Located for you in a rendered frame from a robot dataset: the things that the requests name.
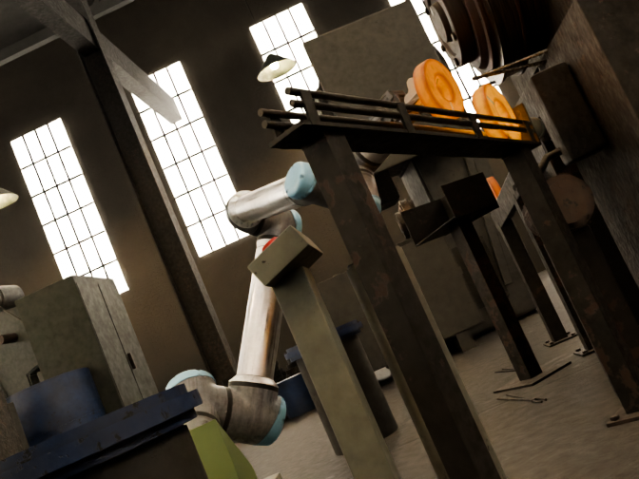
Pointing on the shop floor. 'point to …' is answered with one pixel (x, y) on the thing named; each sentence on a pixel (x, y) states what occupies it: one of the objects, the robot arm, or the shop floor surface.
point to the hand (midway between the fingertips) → (435, 84)
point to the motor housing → (560, 188)
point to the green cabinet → (87, 337)
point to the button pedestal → (323, 353)
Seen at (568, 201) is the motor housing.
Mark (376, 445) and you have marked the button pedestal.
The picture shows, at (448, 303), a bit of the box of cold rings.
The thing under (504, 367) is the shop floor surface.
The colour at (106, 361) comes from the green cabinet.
